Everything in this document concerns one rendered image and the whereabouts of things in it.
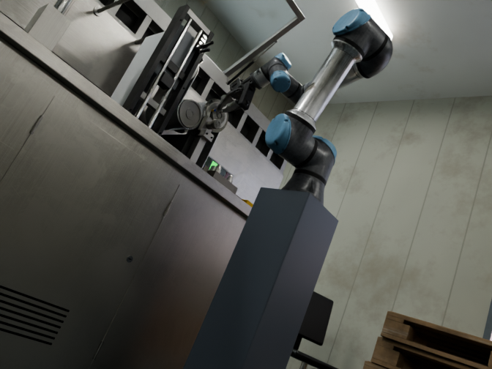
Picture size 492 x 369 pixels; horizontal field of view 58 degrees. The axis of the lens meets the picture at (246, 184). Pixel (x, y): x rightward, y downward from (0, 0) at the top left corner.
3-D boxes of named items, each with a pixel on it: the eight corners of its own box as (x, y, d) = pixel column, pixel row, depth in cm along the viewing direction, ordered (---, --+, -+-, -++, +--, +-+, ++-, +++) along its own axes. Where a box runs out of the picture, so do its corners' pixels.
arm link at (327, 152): (334, 185, 149) (346, 151, 153) (307, 165, 143) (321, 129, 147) (310, 187, 159) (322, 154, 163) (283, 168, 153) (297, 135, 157)
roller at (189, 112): (175, 117, 181) (187, 93, 185) (140, 119, 199) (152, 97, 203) (195, 133, 189) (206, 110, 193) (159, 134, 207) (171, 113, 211)
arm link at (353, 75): (408, 47, 154) (306, 97, 191) (390, 26, 149) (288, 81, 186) (405, 72, 149) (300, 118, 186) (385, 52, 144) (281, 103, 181)
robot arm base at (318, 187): (329, 216, 148) (339, 190, 151) (307, 195, 138) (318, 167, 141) (293, 211, 158) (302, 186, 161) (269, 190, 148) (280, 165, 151)
